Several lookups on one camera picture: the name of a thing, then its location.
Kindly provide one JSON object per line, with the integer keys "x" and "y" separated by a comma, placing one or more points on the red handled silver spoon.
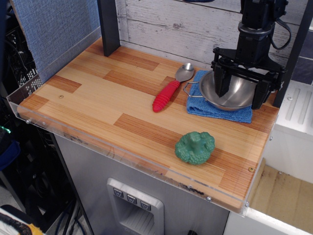
{"x": 184, "y": 73}

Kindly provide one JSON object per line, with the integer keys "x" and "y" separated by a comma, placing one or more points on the dark right vertical post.
{"x": 295, "y": 52}

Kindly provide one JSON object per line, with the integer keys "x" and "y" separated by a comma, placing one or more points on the silver metal bowl with handles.
{"x": 239, "y": 95}

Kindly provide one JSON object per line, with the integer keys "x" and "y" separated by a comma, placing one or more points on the blue folded cloth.
{"x": 201, "y": 107}

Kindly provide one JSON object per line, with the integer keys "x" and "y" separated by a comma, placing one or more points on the white toy sink unit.
{"x": 281, "y": 200}

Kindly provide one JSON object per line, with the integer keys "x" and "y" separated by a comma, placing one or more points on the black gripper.
{"x": 250, "y": 61}

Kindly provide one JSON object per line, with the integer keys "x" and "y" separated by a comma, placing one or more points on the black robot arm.
{"x": 259, "y": 13}

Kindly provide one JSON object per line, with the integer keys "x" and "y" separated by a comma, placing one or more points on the black plastic crate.
{"x": 18, "y": 66}

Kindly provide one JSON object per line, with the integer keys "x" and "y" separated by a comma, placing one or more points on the yellow black object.
{"x": 31, "y": 229}

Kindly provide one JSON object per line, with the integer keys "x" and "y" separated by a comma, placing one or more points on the silver toy fridge cabinet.
{"x": 90, "y": 171}

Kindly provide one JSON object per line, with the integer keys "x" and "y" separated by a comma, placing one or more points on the blue fabric panel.
{"x": 57, "y": 31}

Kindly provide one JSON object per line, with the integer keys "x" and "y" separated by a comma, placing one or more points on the clear acrylic table guard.
{"x": 105, "y": 104}

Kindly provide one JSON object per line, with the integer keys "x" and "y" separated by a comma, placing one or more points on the dark vertical post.
{"x": 295, "y": 52}
{"x": 109, "y": 26}

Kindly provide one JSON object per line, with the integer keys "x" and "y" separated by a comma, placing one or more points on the grey ice dispenser panel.
{"x": 136, "y": 212}

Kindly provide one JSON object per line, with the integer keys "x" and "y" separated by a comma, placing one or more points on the dark left vertical post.
{"x": 109, "y": 26}

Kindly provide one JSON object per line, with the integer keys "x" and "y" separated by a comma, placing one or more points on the green toy broccoli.
{"x": 195, "y": 148}

